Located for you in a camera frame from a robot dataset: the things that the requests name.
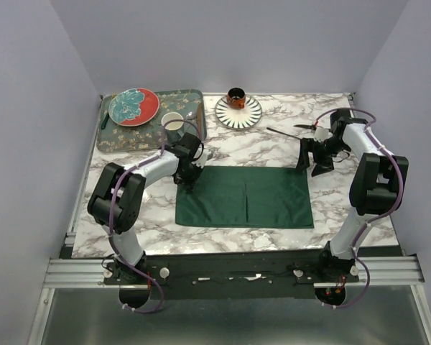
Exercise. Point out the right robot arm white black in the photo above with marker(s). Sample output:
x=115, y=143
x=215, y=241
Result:
x=378, y=185

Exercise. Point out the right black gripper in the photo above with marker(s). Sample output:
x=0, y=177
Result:
x=322, y=166

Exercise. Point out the dark green cloth napkin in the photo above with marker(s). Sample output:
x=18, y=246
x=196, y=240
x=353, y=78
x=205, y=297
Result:
x=246, y=197

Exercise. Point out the floral teal serving tray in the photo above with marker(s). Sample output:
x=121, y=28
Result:
x=115, y=138

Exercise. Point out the black knife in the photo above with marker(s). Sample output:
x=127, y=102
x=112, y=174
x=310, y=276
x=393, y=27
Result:
x=305, y=126

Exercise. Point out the brown glazed cup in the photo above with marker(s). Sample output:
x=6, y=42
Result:
x=236, y=98

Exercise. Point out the white striped saucer plate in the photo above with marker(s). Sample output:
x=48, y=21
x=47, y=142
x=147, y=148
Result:
x=239, y=119

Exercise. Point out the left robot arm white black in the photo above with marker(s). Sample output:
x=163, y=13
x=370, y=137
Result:
x=117, y=197

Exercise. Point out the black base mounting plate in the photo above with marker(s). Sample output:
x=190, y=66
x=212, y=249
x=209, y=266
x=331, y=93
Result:
x=299, y=274

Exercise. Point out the green handled utensil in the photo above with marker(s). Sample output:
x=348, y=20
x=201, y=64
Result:
x=105, y=121

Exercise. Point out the black spoon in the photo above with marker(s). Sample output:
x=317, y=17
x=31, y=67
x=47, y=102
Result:
x=283, y=133

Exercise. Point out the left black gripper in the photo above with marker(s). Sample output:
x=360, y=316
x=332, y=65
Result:
x=188, y=185

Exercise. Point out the brown wooden knife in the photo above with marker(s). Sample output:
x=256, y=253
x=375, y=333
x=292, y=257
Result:
x=199, y=121

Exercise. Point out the red and teal plate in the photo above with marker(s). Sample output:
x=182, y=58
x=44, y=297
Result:
x=133, y=107

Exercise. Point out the aluminium frame rail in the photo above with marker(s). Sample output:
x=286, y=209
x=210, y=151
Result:
x=88, y=273

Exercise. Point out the silver spoon on tray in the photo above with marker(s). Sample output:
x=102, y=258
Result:
x=190, y=115

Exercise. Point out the cream mug with teal handle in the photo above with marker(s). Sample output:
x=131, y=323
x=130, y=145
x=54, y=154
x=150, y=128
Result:
x=173, y=126

